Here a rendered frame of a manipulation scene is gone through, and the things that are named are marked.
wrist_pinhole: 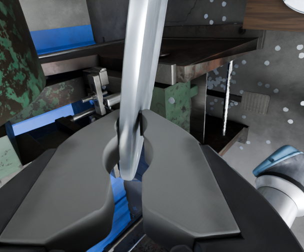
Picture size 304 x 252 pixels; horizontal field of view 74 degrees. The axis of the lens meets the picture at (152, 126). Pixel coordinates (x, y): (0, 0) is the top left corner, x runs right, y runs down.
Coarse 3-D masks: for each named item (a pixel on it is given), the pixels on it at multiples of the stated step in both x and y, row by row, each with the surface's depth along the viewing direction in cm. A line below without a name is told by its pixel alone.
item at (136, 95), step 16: (144, 0) 8; (160, 0) 14; (128, 16) 8; (144, 16) 8; (160, 16) 25; (128, 32) 8; (144, 32) 8; (160, 32) 27; (128, 48) 8; (144, 48) 9; (128, 64) 8; (144, 64) 10; (128, 80) 9; (144, 80) 12; (128, 96) 9; (144, 96) 14; (128, 112) 10; (128, 128) 10; (128, 144) 11; (128, 160) 12; (128, 176) 15
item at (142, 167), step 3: (141, 150) 62; (141, 153) 63; (141, 156) 64; (141, 159) 64; (138, 162) 66; (141, 162) 65; (144, 162) 64; (138, 165) 67; (141, 165) 66; (144, 165) 65; (147, 165) 63; (138, 168) 68; (141, 168) 67; (144, 168) 65; (138, 171) 69; (141, 171) 67; (144, 171) 66; (141, 174) 68
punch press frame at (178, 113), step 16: (48, 80) 84; (64, 80) 82; (80, 80) 86; (48, 96) 78; (64, 96) 83; (80, 96) 88; (160, 96) 66; (176, 96) 70; (224, 96) 101; (32, 112) 76; (160, 112) 69; (176, 112) 72; (224, 112) 105; (0, 128) 48; (48, 128) 111; (224, 128) 109; (0, 144) 45; (16, 144) 58; (0, 160) 46; (16, 160) 48; (0, 176) 46
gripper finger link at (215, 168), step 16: (208, 160) 8; (224, 160) 8; (224, 176) 7; (240, 176) 7; (224, 192) 7; (240, 192) 7; (256, 192) 7; (240, 208) 6; (256, 208) 6; (272, 208) 6; (240, 224) 6; (256, 224) 6; (272, 224) 6; (208, 240) 5; (224, 240) 5; (240, 240) 5; (256, 240) 5; (272, 240) 5; (288, 240) 5
